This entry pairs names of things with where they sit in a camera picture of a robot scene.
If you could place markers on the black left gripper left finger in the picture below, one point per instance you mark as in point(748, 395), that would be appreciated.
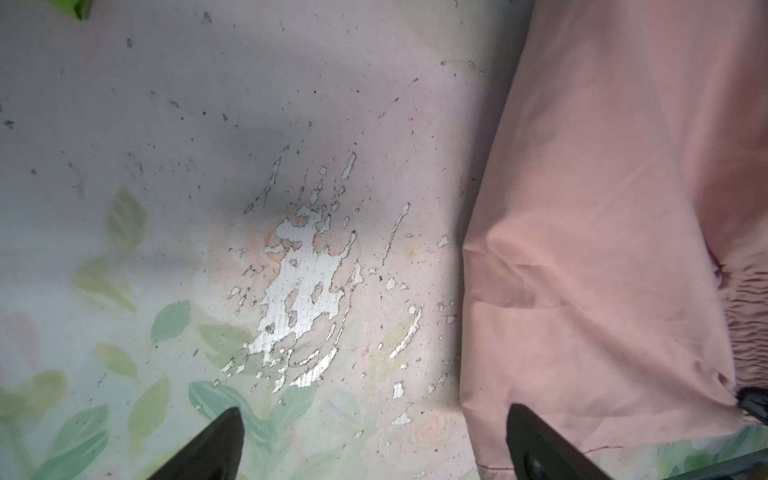
point(215, 453)

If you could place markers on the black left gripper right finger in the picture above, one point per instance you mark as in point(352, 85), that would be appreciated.
point(537, 451)

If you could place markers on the lime green shorts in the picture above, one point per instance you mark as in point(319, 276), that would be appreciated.
point(77, 9)

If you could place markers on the pink shorts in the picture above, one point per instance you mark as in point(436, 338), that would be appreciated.
point(615, 263)

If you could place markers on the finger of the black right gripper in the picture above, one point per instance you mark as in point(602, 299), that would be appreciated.
point(754, 401)

